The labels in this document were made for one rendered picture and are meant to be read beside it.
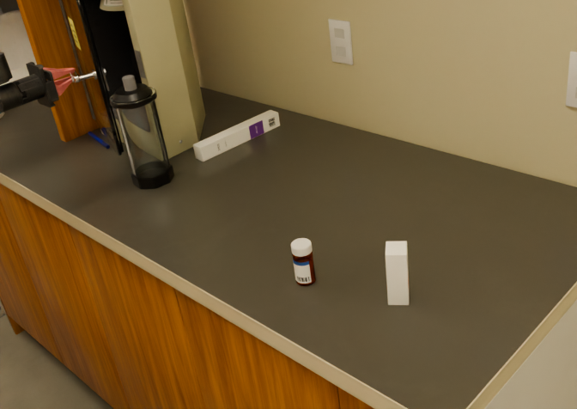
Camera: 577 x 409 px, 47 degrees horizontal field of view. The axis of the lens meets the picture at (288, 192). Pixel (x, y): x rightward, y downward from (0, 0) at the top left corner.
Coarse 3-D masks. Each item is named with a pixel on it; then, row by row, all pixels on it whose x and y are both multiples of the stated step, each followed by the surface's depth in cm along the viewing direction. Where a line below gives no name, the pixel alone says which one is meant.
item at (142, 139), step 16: (128, 112) 152; (144, 112) 153; (128, 128) 155; (144, 128) 155; (128, 144) 157; (144, 144) 156; (160, 144) 159; (144, 160) 158; (160, 160) 160; (144, 176) 161
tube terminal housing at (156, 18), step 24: (144, 0) 158; (168, 0) 162; (144, 24) 159; (168, 24) 164; (144, 48) 161; (168, 48) 166; (168, 72) 168; (192, 72) 184; (168, 96) 170; (192, 96) 180; (168, 120) 172; (192, 120) 178; (168, 144) 174; (192, 144) 180
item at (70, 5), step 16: (64, 0) 167; (80, 16) 151; (80, 32) 159; (80, 64) 181; (96, 64) 156; (96, 80) 160; (96, 96) 170; (96, 112) 181; (112, 128) 164; (112, 144) 172
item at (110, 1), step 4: (100, 0) 169; (104, 0) 166; (108, 0) 165; (112, 0) 164; (116, 0) 164; (120, 0) 164; (100, 4) 168; (104, 4) 166; (108, 4) 165; (112, 4) 164; (116, 4) 164; (120, 4) 164; (100, 8) 168; (104, 8) 166; (108, 8) 165; (112, 8) 164; (116, 8) 164; (120, 8) 164
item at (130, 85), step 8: (128, 80) 152; (120, 88) 156; (128, 88) 153; (136, 88) 154; (144, 88) 154; (112, 96) 155; (120, 96) 152; (128, 96) 151; (136, 96) 151; (144, 96) 152
